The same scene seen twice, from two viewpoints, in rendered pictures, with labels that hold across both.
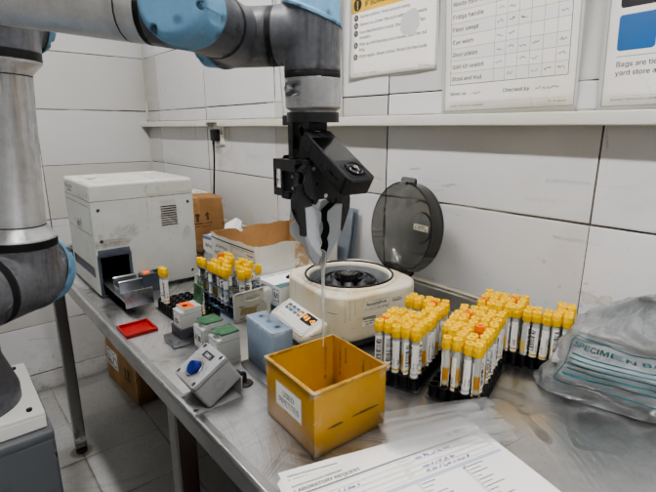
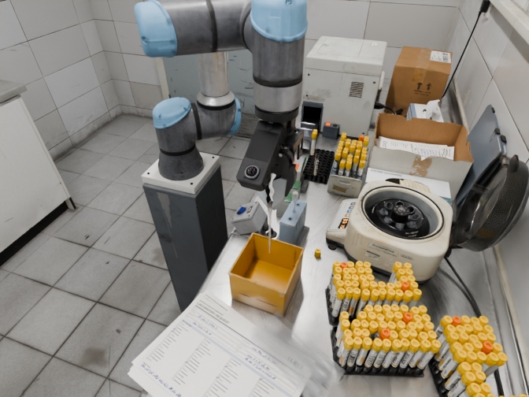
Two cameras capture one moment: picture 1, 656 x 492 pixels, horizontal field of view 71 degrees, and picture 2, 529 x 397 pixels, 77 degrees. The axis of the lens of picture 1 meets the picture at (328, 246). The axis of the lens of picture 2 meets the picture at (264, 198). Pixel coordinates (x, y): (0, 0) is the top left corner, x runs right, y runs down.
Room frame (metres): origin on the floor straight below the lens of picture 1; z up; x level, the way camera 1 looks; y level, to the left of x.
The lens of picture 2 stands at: (0.38, -0.40, 1.56)
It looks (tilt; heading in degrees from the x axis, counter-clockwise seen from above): 41 degrees down; 59
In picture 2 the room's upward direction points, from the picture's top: straight up
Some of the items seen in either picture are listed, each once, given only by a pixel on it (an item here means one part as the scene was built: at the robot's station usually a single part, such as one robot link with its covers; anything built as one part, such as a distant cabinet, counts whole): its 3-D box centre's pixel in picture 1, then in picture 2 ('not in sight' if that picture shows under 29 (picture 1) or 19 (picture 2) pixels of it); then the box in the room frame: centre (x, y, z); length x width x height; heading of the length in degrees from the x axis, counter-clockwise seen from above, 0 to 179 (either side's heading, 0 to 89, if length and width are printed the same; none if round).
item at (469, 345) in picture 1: (467, 373); (343, 346); (0.66, -0.22, 0.93); 0.02 x 0.02 x 0.11
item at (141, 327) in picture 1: (137, 328); not in sight; (0.95, 0.42, 0.88); 0.07 x 0.07 x 0.01; 40
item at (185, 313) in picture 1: (187, 318); (294, 175); (0.91, 0.30, 0.92); 0.05 x 0.04 x 0.06; 130
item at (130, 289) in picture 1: (125, 284); (307, 128); (1.13, 0.52, 0.92); 0.21 x 0.07 x 0.05; 40
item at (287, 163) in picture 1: (309, 157); (277, 135); (0.66, 0.02, 1.27); 0.09 x 0.08 x 0.12; 36
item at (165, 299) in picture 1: (186, 292); (319, 154); (1.04, 0.34, 0.93); 0.17 x 0.09 x 0.11; 41
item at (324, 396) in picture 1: (324, 389); (267, 273); (0.63, 0.00, 0.93); 0.13 x 0.13 x 0.10; 36
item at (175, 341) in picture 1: (188, 331); (294, 181); (0.91, 0.30, 0.89); 0.09 x 0.05 x 0.04; 130
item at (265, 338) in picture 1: (269, 347); (293, 224); (0.77, 0.11, 0.92); 0.10 x 0.07 x 0.10; 35
